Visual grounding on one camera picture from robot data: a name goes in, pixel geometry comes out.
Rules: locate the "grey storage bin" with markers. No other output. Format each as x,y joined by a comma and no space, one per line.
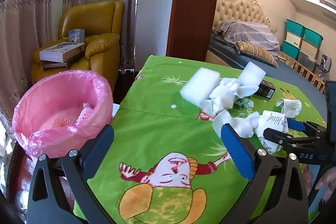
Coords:
306,61

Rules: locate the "teal lid storage bin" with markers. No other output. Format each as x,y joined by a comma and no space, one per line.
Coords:
295,28
313,37

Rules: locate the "black cigarette box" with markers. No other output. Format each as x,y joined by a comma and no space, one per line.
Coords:
265,90

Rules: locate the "grey striped blanket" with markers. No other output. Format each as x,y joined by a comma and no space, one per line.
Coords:
233,31

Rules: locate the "crumpled paper cup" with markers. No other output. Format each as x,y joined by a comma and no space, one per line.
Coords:
291,108

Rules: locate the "wooden crib rail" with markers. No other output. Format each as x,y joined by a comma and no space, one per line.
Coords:
315,80

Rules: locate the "lower teal storage bin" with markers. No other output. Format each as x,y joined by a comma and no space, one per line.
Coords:
290,49

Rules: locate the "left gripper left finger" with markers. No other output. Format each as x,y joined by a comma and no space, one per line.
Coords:
47,200

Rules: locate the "green cartoon bed sheet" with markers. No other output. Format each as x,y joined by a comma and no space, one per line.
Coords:
153,120

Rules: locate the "yellow leather armchair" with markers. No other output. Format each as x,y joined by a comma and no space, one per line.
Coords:
102,24

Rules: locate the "pink trash bag bin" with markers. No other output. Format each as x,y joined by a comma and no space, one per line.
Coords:
61,95

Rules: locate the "small blue box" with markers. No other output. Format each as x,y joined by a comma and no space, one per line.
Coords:
76,36

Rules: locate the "blue bed mattress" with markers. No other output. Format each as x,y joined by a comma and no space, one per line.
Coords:
283,72

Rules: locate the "gold striped pillow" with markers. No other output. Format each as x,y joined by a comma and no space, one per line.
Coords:
255,52

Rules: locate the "beige tufted headboard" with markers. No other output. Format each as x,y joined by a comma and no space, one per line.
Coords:
243,10

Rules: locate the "person's right hand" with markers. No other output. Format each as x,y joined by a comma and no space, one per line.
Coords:
328,179

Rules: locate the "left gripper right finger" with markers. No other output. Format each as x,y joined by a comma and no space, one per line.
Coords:
287,201

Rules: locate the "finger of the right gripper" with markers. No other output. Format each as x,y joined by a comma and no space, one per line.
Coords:
302,125
288,142

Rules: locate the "checkered framed item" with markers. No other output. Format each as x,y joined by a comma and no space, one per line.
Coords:
323,65

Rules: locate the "dark brown wooden door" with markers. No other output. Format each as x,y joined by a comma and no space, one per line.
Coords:
191,22

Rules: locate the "white box on armchair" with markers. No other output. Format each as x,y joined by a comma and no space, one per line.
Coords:
61,52

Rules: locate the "white foam block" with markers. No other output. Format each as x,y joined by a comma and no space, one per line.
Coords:
252,75
199,87

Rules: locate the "white pink foam fruit net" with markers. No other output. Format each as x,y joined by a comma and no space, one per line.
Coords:
64,121

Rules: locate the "green striped cloth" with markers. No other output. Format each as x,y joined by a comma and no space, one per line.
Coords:
244,102

